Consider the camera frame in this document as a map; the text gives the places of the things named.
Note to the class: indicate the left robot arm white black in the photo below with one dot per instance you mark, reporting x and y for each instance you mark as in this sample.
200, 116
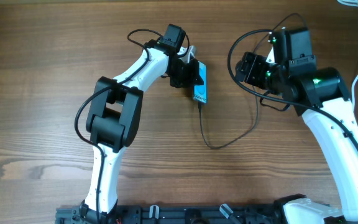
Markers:
115, 107

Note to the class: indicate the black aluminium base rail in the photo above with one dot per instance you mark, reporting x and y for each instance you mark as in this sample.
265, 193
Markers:
134, 214

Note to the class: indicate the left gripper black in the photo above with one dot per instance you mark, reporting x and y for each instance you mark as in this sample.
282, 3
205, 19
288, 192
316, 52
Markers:
193, 79

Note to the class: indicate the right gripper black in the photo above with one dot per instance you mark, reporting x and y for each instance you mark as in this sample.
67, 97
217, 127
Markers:
248, 68

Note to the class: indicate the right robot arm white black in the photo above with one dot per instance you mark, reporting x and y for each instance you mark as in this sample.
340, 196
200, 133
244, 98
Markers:
320, 96

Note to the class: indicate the blue Galaxy S25 smartphone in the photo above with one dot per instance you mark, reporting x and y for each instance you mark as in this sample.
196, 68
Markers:
200, 91

